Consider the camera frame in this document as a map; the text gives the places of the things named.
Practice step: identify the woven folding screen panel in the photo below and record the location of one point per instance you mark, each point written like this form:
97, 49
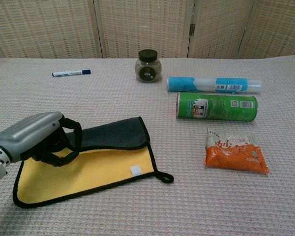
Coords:
44, 27
145, 24
277, 27
218, 29

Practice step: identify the yellow cloth with black back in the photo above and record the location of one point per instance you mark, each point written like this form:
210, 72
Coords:
88, 169

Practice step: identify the round glass jar black lid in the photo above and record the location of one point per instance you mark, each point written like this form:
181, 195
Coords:
148, 70

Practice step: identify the white marker blue cap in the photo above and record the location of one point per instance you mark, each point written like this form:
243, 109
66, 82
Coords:
68, 73

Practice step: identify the pale woven tablecloth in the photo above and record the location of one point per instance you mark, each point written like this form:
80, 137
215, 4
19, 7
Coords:
113, 103

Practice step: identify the green chips can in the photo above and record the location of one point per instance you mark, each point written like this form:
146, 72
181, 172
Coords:
218, 107

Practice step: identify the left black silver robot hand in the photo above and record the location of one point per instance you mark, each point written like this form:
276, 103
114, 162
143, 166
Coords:
27, 135

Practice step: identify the blue white plastic bag roll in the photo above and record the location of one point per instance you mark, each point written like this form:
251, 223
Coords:
206, 84

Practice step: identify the orange white snack packet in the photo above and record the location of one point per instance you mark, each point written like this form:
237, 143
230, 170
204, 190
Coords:
236, 157

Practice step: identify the brass screen hinge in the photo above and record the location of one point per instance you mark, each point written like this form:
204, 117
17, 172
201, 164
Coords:
192, 29

